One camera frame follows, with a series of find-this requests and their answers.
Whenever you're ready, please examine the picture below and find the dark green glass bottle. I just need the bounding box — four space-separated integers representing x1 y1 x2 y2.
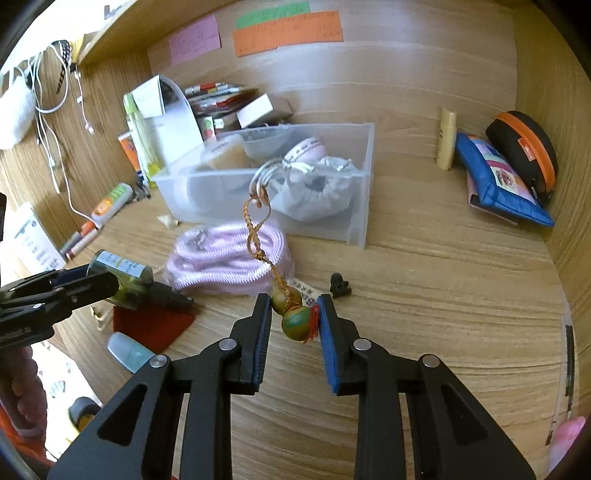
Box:
87 249 193 311

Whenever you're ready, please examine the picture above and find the red velvet pouch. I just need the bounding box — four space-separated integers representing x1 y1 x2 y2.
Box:
113 304 194 354

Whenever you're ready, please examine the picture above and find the light blue lotion bottle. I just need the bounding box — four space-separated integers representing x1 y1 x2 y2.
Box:
107 332 154 374

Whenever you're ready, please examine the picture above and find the beige clear cosmetic bottle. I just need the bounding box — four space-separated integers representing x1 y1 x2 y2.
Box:
186 133 253 213

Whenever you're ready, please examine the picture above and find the gourd bead keychain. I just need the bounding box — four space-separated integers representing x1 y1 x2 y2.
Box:
242 158 320 344

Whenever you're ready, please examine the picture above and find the white drawstring pouch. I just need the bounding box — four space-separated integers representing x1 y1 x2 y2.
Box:
266 156 361 222

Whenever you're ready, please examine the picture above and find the pink round jar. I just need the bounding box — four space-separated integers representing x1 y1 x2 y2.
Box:
283 136 328 163

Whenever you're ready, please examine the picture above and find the left hand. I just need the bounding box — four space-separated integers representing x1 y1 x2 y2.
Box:
1 346 47 440

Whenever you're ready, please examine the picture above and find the right hand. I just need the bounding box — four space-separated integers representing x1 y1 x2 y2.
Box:
548 416 586 473

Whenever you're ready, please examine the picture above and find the orange white marker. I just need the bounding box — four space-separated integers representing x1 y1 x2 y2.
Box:
59 221 97 259

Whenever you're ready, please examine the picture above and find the small seashell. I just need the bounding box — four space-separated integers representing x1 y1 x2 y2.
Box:
157 214 180 230

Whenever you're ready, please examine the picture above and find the green orange glue stick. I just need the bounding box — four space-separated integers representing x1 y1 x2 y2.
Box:
91 182 134 229

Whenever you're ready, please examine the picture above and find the yellow spray bottle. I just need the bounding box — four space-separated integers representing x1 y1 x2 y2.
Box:
122 93 163 188

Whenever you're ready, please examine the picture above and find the orange small box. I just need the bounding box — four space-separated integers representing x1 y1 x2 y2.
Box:
118 132 141 173

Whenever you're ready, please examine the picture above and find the white paper booklet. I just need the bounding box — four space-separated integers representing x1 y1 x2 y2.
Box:
131 75 204 166

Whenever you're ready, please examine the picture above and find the small black clip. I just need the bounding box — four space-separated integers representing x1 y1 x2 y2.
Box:
329 272 352 298

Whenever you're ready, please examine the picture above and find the fruit print booklet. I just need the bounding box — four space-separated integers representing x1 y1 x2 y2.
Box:
197 116 216 141

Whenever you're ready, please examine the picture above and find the stack of books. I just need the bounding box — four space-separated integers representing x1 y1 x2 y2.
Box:
185 83 259 134

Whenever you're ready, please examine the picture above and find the red white marker pen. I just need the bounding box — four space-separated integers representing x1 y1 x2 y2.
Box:
184 83 231 97

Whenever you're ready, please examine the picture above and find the small white cardboard box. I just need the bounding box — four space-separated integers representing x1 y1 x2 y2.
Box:
236 94 293 128

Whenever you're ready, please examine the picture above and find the clear plastic storage bin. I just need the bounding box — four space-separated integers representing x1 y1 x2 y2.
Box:
155 123 376 248

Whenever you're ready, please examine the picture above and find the blue patchwork pouch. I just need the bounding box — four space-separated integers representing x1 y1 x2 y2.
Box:
455 133 555 227

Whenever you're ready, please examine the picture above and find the wooden upper shelf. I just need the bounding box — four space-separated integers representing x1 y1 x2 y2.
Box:
79 0 230 66

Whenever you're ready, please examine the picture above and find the pink paper note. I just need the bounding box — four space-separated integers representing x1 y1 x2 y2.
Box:
167 15 221 66

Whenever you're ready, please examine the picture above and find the beige tube bottle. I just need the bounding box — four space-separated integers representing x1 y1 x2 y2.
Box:
436 108 457 171

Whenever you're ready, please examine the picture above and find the black orange zip case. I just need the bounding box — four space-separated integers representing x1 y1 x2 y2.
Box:
486 110 558 206

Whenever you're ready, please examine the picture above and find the orange paper note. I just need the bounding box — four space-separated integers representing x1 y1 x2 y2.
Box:
232 10 344 58

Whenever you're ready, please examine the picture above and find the green paper note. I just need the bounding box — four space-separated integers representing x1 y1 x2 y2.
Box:
235 1 311 29

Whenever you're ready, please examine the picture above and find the pink coiled rope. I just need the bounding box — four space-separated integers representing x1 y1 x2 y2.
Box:
164 219 295 297

